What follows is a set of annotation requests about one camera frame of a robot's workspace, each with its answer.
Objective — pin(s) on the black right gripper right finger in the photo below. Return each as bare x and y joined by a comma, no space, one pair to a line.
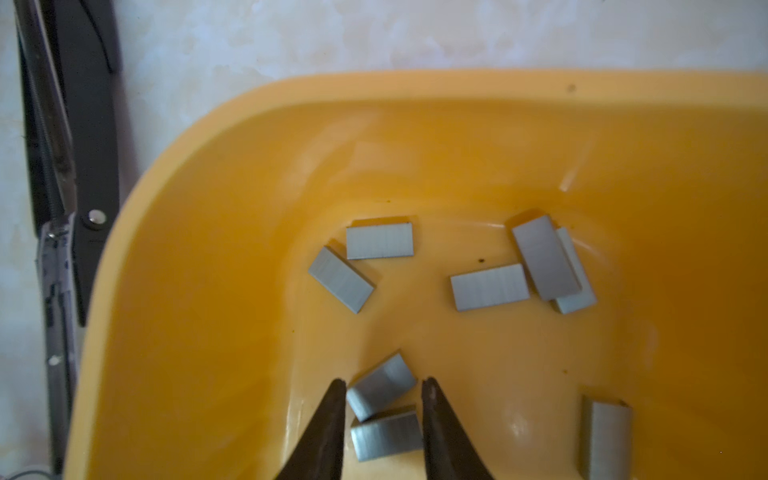
448,451

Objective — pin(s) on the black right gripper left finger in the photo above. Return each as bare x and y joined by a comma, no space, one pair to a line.
319,452

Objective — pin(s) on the staple strip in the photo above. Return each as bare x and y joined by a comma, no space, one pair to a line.
339,278
546,259
373,392
490,287
605,439
390,433
586,296
380,241

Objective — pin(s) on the yellow plastic tray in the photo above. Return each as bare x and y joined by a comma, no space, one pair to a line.
209,344

